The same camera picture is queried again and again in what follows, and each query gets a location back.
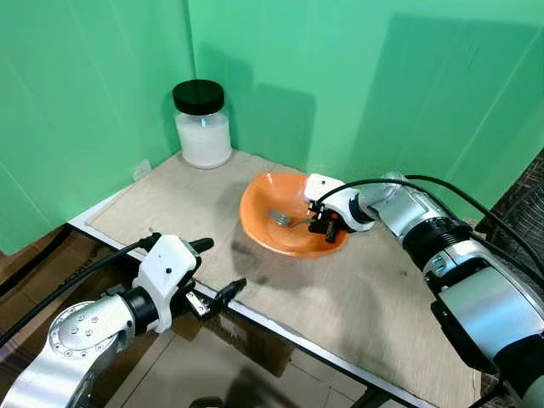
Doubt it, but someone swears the silver metal fork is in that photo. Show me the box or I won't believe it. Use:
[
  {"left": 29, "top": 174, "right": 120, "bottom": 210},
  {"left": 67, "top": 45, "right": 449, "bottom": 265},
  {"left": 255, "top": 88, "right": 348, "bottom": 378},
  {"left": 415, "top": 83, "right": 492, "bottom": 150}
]
[{"left": 270, "top": 209, "right": 320, "bottom": 229}]

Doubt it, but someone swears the orange bowl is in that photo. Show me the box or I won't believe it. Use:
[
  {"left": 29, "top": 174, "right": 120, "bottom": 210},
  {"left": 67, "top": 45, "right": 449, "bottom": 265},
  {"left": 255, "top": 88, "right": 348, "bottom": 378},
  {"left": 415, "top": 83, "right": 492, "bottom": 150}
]
[{"left": 239, "top": 173, "right": 351, "bottom": 258}]

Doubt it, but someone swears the brown cardboard box white print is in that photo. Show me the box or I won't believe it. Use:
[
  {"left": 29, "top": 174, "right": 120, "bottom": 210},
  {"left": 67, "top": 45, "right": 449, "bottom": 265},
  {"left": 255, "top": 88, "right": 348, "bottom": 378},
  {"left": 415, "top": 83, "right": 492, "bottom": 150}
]
[{"left": 166, "top": 310, "right": 294, "bottom": 379}]

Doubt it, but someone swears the glass jar with black lid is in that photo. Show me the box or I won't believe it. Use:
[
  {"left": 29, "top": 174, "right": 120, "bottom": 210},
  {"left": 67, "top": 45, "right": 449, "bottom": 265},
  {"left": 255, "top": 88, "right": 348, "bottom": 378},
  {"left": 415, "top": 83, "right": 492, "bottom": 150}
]
[{"left": 173, "top": 79, "right": 233, "bottom": 170}]

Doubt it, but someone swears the brown printed cardboard box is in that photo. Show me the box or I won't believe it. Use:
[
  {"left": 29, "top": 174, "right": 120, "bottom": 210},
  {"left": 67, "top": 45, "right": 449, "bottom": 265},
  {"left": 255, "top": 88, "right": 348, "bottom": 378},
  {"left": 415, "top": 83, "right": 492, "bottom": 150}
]
[{"left": 0, "top": 223, "right": 103, "bottom": 298}]

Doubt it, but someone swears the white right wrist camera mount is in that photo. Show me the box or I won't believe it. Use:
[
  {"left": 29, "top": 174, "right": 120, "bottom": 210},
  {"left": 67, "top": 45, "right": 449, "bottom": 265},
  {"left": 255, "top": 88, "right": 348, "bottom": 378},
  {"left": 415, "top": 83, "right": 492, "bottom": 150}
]
[{"left": 303, "top": 173, "right": 376, "bottom": 232}]

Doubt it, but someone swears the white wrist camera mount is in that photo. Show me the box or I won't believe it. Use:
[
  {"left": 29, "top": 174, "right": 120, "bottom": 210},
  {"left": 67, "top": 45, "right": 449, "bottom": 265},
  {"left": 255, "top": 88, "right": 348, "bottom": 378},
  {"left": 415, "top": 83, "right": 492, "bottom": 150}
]
[
  {"left": 303, "top": 173, "right": 376, "bottom": 232},
  {"left": 133, "top": 235, "right": 201, "bottom": 312}
]

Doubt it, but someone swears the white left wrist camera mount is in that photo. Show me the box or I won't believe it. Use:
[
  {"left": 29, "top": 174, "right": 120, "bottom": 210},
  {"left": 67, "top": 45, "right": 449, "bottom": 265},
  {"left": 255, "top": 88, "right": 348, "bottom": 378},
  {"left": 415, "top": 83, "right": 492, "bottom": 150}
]
[{"left": 133, "top": 235, "right": 201, "bottom": 312}]

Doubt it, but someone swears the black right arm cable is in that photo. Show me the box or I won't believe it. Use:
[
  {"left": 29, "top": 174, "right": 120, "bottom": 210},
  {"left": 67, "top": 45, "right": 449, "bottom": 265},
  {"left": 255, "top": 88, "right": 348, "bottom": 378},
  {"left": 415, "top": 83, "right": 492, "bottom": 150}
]
[{"left": 313, "top": 174, "right": 544, "bottom": 273}]

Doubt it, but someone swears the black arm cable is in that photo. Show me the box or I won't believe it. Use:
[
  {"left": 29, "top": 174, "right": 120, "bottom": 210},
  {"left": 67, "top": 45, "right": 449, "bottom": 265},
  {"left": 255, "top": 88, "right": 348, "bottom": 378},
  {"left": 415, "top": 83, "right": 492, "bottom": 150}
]
[
  {"left": 313, "top": 174, "right": 544, "bottom": 273},
  {"left": 0, "top": 236, "right": 162, "bottom": 349}
]

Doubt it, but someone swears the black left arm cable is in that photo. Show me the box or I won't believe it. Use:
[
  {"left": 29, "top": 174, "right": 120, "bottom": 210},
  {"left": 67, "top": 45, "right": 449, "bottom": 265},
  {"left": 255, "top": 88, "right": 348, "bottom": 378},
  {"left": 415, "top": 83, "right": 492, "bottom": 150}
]
[{"left": 0, "top": 236, "right": 162, "bottom": 349}]

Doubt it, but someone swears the black wire fan grille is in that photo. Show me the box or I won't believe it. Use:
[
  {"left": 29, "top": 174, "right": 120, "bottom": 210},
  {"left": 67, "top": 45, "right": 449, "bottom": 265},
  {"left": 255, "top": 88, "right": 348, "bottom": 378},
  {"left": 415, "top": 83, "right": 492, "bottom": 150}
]
[{"left": 476, "top": 151, "right": 544, "bottom": 281}]

